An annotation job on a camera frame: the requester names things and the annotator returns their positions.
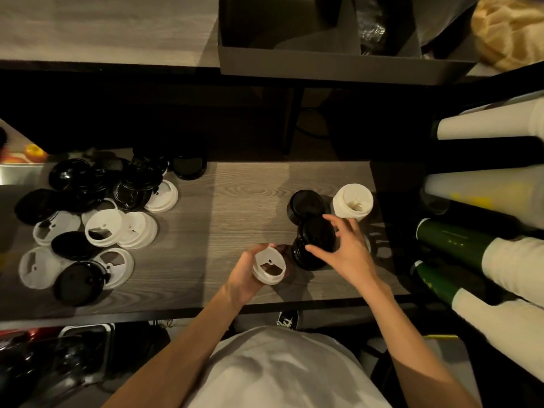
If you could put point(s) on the person's right hand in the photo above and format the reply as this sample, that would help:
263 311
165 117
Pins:
355 259

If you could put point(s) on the stack of white lids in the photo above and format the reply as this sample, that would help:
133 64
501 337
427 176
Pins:
352 195

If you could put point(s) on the black right shoe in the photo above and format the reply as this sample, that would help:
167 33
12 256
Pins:
287 321

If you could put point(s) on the white shirt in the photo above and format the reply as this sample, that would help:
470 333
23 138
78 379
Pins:
280 369

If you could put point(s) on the white paper cup stack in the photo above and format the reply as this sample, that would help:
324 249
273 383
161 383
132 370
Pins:
493 121

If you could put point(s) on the tan crumpled paper bundle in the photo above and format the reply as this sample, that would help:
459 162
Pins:
510 33

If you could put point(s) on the person's left hand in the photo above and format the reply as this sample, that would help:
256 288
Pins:
240 284

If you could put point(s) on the black cup lid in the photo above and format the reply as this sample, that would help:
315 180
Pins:
306 204
312 233

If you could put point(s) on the grey foil pouch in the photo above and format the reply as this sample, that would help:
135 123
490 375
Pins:
442 16

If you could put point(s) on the pile of mixed cup lids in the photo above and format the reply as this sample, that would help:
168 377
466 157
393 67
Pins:
97 208

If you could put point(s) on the person's left forearm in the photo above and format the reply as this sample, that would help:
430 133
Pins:
178 356

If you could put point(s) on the dark metal organizer box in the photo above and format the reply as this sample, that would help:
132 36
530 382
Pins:
340 65

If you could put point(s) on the person's right forearm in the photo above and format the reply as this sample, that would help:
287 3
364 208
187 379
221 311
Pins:
416 356

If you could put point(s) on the clear plastic bag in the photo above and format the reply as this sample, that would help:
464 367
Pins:
372 29

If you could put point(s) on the translucent yellow print cup stack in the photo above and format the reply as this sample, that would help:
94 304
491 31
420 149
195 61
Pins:
488 191

